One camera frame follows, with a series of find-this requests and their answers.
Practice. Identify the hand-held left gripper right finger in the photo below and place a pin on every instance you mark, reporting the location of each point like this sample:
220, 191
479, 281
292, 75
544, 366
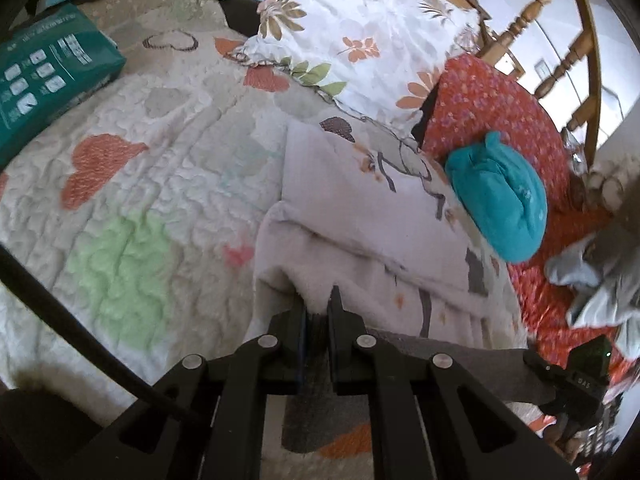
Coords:
341, 345

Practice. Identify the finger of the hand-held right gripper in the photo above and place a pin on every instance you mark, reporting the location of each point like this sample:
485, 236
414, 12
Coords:
540, 362

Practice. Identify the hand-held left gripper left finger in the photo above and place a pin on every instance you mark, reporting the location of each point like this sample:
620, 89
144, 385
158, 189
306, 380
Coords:
291, 350

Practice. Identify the pale pink towel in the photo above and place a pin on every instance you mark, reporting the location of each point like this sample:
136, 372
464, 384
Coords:
370, 220

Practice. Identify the light blue garment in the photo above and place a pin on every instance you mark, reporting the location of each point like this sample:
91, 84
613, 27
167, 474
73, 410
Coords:
595, 280

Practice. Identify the teal cloth bundle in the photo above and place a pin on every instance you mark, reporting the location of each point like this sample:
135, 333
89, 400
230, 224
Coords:
500, 200

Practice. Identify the beige fluffy cloth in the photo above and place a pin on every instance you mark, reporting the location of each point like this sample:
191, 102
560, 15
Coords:
612, 185

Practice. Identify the heart pattern quilt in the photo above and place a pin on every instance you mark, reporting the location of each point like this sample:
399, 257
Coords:
165, 175

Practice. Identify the red floral bed sheet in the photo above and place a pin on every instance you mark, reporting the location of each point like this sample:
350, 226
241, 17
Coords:
490, 105

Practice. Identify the white floral pillow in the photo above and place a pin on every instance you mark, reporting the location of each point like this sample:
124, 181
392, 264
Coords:
360, 30

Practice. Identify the wooden chair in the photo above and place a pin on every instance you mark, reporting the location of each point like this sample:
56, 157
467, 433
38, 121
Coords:
545, 5

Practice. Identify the green plastic packet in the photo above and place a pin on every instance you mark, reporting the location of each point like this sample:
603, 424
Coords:
45, 70

